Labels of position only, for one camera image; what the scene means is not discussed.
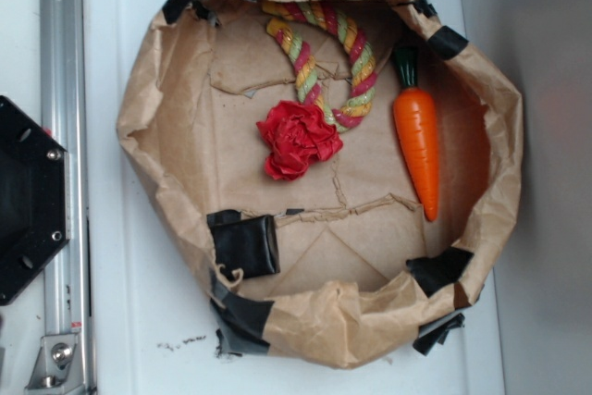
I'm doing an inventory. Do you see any black box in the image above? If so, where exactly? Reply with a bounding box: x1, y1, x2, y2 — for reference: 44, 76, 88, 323
207, 210, 280, 280

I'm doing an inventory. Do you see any brown paper bag bin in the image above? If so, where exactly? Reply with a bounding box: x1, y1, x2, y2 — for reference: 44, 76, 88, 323
117, 0, 523, 368

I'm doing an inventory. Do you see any orange plastic carrot toy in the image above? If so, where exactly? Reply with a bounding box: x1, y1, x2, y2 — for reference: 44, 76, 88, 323
393, 47, 439, 221

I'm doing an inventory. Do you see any multicolour twisted rope ring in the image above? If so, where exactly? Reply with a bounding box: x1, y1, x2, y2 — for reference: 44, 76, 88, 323
261, 0, 379, 133

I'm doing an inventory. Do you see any aluminium extrusion rail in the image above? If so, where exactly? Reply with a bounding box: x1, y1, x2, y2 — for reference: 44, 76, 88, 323
40, 0, 97, 394

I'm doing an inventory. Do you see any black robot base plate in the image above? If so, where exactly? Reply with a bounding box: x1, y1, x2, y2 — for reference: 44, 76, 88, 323
0, 96, 68, 306

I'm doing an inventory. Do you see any metal corner bracket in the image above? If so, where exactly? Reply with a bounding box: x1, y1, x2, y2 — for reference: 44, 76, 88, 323
23, 333, 86, 395

